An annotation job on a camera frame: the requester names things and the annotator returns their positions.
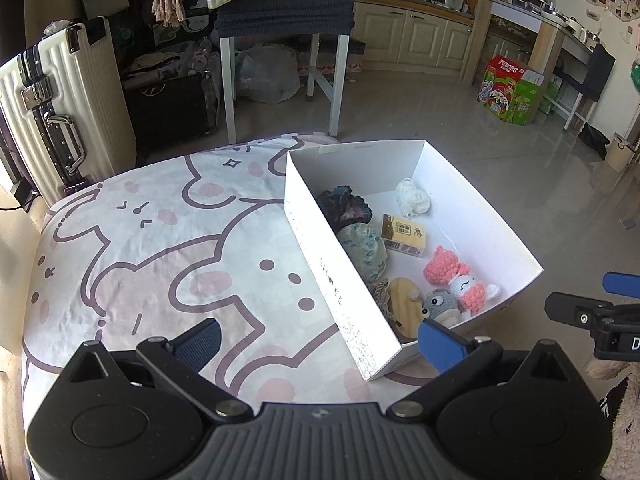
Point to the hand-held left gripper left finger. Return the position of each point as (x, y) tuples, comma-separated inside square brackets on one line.
[(197, 345)]

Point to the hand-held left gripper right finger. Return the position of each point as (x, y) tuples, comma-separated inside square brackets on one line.
[(440, 347)]

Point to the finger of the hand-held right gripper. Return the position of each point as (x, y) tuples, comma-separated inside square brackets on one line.
[(570, 307), (622, 282)]

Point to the grey crochet toy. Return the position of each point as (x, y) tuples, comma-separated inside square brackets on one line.
[(440, 306)]

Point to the pink crochet bunny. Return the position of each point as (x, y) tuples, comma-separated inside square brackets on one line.
[(442, 267)]

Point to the blue floral cloth pouch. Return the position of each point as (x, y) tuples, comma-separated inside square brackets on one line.
[(362, 250)]

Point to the white yarn ball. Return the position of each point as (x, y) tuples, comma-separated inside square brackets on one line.
[(412, 199)]

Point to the white cardboard box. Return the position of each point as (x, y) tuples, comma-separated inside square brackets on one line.
[(325, 245)]

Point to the dark purple scrunchie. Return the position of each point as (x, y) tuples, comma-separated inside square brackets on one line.
[(345, 205)]

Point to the person's right forearm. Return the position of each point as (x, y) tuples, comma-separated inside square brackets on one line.
[(622, 420)]

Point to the printed cartoon blanket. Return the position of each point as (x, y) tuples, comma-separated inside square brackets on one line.
[(175, 240)]

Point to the white plastic container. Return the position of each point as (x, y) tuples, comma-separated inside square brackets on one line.
[(619, 152)]

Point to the beige cardboard sheet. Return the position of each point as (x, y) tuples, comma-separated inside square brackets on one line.
[(15, 285)]

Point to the black cloth stool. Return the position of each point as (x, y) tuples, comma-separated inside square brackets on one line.
[(597, 72)]

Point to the colourful printed carton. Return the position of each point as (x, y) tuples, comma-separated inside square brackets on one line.
[(507, 90)]

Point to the black fabric bag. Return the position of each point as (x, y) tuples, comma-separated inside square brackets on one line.
[(170, 105)]

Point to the white ribbed suitcase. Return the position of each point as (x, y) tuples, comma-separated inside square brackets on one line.
[(95, 110)]

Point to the wooden desk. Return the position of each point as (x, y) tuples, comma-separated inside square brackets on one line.
[(542, 35)]

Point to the translucent plastic bag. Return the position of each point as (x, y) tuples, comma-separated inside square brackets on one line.
[(267, 77)]

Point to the cream kitchen cabinets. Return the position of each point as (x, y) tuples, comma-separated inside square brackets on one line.
[(410, 35)]

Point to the white frame chair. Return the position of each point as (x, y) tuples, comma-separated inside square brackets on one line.
[(227, 85)]

